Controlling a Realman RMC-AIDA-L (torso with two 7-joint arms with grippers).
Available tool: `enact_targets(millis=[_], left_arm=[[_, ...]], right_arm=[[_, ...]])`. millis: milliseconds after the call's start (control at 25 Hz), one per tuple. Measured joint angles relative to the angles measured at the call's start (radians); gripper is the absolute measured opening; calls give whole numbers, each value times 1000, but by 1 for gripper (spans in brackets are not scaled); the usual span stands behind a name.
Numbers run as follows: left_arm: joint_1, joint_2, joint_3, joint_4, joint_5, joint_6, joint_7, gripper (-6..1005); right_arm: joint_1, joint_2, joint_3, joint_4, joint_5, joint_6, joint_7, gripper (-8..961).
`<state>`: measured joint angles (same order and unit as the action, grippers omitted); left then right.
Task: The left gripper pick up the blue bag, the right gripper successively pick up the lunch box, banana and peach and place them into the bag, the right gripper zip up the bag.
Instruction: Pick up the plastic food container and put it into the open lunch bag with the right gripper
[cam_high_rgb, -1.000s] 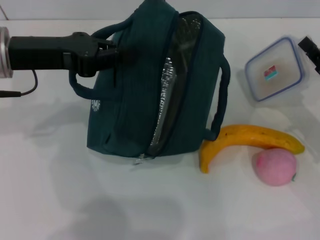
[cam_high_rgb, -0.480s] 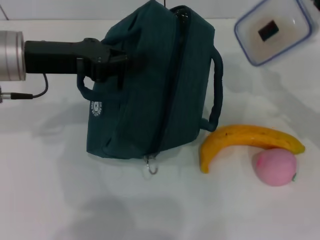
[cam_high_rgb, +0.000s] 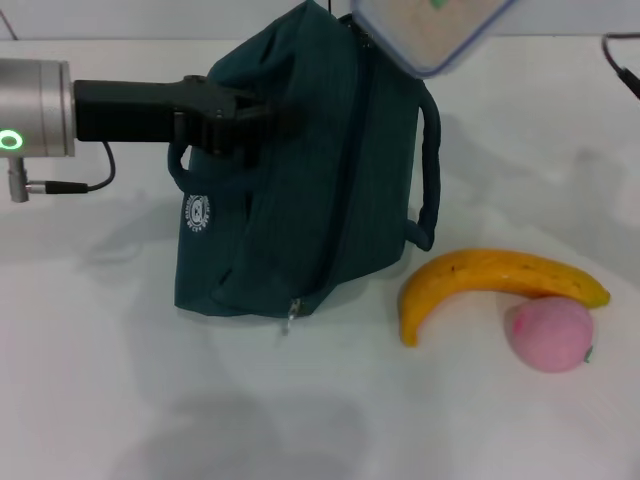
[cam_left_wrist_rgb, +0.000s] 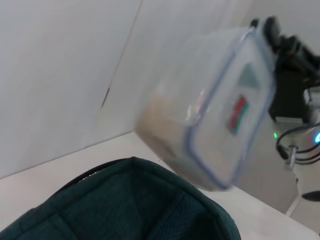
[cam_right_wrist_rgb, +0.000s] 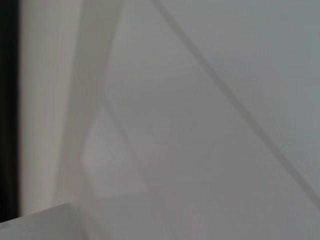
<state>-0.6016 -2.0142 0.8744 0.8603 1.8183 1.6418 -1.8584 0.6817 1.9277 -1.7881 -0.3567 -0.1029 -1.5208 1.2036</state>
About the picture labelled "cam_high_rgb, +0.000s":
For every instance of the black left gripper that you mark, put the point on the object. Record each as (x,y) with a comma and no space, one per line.
(130,110)

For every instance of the dark teal lunch bag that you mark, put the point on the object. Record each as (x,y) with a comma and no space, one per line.
(320,200)

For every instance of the clear blue-rimmed food container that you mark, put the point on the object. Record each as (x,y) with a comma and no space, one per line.
(425,35)

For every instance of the yellow banana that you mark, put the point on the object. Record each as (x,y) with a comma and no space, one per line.
(500,270)

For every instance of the pink peach toy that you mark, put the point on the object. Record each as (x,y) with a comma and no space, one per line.
(550,340)

